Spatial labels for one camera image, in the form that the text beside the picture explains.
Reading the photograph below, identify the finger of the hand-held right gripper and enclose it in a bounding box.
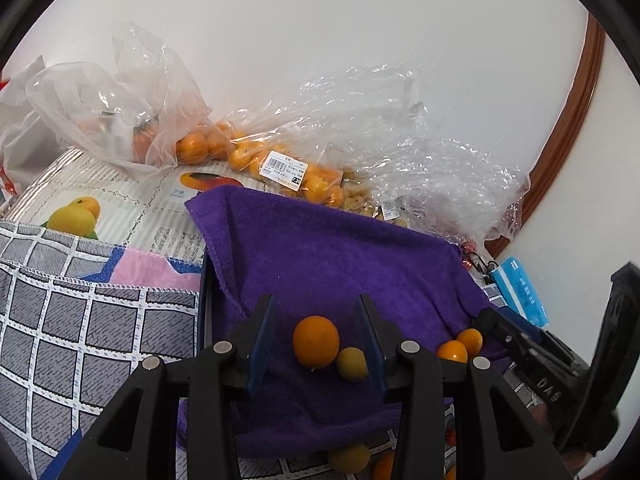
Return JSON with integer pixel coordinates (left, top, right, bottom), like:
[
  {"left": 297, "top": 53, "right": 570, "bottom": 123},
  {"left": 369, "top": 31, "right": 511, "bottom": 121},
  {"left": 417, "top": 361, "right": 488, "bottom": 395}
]
[
  {"left": 472, "top": 305, "right": 576, "bottom": 376},
  {"left": 557, "top": 260, "right": 640, "bottom": 453}
]

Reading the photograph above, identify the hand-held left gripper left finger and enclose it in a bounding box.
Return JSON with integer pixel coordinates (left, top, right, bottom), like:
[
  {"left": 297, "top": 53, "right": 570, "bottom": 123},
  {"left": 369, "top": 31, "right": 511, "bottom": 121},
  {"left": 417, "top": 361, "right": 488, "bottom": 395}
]
[{"left": 60, "top": 294, "right": 276, "bottom": 480}]

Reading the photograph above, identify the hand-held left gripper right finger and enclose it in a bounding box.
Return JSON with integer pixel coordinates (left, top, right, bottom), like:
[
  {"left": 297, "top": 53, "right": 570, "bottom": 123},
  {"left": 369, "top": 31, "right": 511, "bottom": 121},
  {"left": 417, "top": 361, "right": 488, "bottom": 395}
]
[{"left": 354, "top": 294, "right": 571, "bottom": 480}]

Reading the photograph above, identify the small yellow-green fruit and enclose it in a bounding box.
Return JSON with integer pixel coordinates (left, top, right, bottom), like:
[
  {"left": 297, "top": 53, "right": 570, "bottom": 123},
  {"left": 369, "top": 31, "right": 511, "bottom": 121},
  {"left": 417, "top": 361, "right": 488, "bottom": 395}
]
[
  {"left": 336, "top": 346, "right": 370, "bottom": 382},
  {"left": 327, "top": 442, "right": 372, "bottom": 475}
]

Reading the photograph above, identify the blue tissue pack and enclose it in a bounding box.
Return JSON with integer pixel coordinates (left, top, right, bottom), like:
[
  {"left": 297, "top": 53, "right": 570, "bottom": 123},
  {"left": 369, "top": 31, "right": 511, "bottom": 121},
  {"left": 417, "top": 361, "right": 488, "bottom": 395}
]
[{"left": 489, "top": 256, "right": 550, "bottom": 331}]

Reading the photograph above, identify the purple towel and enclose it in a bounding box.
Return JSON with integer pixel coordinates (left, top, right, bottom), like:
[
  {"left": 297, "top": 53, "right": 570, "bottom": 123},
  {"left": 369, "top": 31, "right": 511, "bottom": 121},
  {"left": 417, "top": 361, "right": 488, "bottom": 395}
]
[{"left": 175, "top": 185, "right": 507, "bottom": 459}]

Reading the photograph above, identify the crumpled clear plastic bag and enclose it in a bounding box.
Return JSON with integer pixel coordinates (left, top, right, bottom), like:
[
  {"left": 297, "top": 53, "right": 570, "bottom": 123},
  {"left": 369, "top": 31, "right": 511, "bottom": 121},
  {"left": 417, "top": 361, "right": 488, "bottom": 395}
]
[
  {"left": 380, "top": 135, "right": 532, "bottom": 244},
  {"left": 295, "top": 62, "right": 437, "bottom": 216}
]

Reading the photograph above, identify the labelled clear bag of tangerines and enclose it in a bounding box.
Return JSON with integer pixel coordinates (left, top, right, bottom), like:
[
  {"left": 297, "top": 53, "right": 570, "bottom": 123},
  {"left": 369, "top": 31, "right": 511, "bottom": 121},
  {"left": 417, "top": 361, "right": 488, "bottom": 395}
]
[{"left": 172, "top": 105, "right": 372, "bottom": 212}]

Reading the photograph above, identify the grey checked star blanket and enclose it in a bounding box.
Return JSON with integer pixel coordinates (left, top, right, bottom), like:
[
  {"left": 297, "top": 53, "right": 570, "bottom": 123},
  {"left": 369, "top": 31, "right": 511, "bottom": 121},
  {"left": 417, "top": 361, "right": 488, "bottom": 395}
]
[{"left": 0, "top": 220, "right": 547, "bottom": 480}]

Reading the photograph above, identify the white fruit-print mat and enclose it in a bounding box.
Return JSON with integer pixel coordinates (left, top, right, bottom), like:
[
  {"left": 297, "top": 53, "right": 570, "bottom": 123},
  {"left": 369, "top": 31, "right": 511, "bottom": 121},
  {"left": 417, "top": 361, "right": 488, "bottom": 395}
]
[{"left": 0, "top": 147, "right": 282, "bottom": 262}]

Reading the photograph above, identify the clear plastic bag with oranges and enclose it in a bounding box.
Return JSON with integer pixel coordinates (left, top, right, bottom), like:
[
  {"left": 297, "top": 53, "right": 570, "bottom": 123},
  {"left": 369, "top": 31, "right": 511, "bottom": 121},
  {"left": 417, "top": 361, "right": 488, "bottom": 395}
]
[{"left": 26, "top": 22, "right": 214, "bottom": 179}]

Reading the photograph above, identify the white plastic bag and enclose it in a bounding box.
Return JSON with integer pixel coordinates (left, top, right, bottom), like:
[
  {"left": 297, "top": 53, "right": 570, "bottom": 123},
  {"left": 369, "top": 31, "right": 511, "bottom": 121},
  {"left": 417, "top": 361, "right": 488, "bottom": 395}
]
[{"left": 0, "top": 57, "right": 67, "bottom": 207}]

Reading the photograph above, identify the brown wooden door frame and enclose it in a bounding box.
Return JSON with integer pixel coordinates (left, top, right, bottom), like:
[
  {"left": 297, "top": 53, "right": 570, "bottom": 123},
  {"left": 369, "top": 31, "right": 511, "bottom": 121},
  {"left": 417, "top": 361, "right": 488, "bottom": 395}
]
[{"left": 482, "top": 12, "right": 606, "bottom": 262}]

